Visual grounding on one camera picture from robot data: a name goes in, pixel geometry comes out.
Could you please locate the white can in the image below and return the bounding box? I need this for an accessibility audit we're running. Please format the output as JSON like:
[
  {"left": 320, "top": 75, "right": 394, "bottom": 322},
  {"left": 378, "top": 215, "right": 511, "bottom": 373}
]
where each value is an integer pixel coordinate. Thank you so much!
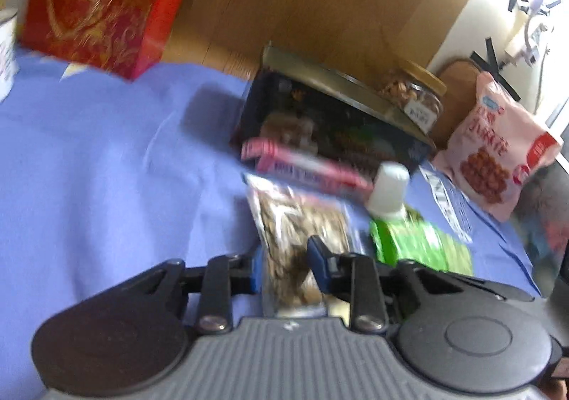
[{"left": 0, "top": 9, "right": 21, "bottom": 104}]

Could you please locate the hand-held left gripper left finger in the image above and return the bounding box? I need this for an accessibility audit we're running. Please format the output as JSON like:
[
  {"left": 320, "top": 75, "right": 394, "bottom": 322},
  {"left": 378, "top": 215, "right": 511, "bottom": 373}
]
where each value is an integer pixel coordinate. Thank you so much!
[{"left": 129, "top": 249, "right": 264, "bottom": 335}]

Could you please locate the green pouch with white cap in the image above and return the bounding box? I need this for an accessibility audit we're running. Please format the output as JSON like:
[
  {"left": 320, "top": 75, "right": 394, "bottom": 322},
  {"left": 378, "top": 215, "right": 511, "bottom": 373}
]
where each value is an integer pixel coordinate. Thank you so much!
[{"left": 365, "top": 162, "right": 474, "bottom": 277}]

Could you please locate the blue printed blanket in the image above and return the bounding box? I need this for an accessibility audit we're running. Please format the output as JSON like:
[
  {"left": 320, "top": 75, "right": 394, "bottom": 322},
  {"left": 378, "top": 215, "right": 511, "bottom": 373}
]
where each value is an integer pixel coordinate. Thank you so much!
[{"left": 0, "top": 46, "right": 543, "bottom": 400}]

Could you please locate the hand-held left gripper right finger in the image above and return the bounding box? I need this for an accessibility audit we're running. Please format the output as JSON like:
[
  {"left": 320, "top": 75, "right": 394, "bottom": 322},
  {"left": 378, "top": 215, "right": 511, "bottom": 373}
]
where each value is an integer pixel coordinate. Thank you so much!
[{"left": 308, "top": 235, "right": 507, "bottom": 334}]

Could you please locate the dark cloth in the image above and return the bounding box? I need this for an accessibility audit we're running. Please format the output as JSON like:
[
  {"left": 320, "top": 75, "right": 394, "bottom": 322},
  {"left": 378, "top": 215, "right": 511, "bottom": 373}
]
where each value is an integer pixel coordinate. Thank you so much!
[{"left": 511, "top": 155, "right": 569, "bottom": 299}]

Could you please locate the white wall device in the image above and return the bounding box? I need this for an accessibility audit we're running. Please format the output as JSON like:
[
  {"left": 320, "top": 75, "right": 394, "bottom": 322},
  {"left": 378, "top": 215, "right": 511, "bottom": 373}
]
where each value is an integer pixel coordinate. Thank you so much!
[{"left": 507, "top": 0, "right": 556, "bottom": 68}]

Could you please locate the black snack box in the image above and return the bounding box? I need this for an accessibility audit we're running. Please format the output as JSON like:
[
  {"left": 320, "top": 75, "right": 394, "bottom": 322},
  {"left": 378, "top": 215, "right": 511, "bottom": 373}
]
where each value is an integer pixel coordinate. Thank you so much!
[{"left": 229, "top": 44, "right": 438, "bottom": 187}]

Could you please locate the pink snack bag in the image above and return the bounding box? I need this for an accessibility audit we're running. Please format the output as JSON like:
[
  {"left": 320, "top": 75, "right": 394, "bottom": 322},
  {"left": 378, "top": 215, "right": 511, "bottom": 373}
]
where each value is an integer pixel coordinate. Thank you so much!
[{"left": 433, "top": 71, "right": 563, "bottom": 223}]

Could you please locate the pink snack packet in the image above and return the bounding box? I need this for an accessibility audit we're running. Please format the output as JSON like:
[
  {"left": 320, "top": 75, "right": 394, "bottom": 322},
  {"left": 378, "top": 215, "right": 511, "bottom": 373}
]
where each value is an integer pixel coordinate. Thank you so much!
[{"left": 240, "top": 137, "right": 374, "bottom": 197}]

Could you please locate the nut jar with gold lid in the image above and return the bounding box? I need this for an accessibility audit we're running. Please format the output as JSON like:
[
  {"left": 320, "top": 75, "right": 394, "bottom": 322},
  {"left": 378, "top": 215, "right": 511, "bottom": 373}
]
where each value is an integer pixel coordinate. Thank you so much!
[{"left": 378, "top": 62, "right": 447, "bottom": 136}]

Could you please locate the clear seed snack packet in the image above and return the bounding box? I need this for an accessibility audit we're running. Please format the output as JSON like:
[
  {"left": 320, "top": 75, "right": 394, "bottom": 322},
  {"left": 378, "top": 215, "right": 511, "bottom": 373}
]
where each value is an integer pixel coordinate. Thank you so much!
[{"left": 242, "top": 173, "right": 356, "bottom": 317}]

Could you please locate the red gift box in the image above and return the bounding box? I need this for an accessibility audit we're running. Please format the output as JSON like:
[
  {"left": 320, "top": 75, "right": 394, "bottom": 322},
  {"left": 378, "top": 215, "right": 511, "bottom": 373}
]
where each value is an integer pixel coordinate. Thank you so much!
[{"left": 20, "top": 0, "right": 209, "bottom": 80}]

